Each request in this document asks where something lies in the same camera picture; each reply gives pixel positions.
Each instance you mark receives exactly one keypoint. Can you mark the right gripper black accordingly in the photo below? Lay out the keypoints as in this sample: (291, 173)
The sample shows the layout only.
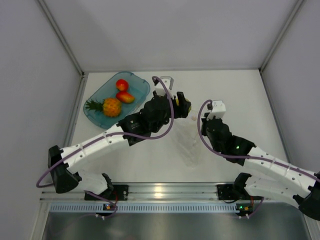
(204, 120)

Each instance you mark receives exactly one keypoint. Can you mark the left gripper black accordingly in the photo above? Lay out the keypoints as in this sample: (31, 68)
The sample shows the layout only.
(180, 111)

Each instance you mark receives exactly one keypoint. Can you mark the fake yellow lemon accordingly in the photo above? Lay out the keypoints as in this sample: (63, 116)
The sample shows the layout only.
(178, 103)

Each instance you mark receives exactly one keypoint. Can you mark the clear zip top bag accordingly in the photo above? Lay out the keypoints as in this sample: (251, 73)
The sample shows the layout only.
(185, 136)

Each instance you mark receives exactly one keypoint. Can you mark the fake red yellow mango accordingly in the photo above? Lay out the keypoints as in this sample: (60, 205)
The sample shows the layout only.
(125, 97)

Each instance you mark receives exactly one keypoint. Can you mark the fake red apple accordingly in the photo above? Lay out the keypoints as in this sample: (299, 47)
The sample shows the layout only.
(122, 85)

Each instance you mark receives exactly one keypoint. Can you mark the fake pineapple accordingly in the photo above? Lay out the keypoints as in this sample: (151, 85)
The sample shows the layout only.
(110, 107)

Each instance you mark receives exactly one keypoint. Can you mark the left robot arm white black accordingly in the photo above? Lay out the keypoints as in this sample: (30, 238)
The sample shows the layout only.
(67, 164)

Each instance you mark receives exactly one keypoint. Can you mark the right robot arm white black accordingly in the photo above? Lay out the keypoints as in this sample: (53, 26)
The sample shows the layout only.
(286, 183)

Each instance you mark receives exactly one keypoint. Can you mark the teal plastic bin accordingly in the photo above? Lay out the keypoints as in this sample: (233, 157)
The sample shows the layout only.
(138, 87)

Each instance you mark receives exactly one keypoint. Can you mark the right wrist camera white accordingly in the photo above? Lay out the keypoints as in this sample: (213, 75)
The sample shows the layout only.
(216, 109)

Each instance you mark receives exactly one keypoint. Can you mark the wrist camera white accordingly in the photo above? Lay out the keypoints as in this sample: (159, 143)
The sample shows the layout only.
(163, 85)
(216, 109)

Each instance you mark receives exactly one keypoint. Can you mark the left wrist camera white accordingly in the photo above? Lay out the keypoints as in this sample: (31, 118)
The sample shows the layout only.
(163, 85)

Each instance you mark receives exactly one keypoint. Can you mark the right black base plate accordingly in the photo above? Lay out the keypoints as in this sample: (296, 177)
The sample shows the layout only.
(229, 192)

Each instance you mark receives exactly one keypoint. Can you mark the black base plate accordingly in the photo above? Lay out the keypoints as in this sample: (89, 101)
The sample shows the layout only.
(118, 192)
(229, 192)

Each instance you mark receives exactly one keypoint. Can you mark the aluminium mounting rail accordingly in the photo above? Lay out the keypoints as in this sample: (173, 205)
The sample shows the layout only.
(146, 191)

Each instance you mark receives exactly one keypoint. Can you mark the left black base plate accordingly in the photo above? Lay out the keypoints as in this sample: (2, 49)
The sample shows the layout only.
(118, 192)

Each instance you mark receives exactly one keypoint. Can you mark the right aluminium frame post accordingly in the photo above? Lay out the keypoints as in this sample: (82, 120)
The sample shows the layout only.
(284, 28)

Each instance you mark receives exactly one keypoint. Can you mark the aluminium frame post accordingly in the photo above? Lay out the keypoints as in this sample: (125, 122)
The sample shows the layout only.
(284, 28)
(60, 36)

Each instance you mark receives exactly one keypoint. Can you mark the white slotted cable duct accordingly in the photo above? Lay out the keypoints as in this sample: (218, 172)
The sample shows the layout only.
(133, 207)

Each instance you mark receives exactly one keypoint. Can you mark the left aluminium frame post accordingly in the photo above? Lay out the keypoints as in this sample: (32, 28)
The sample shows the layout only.
(60, 36)

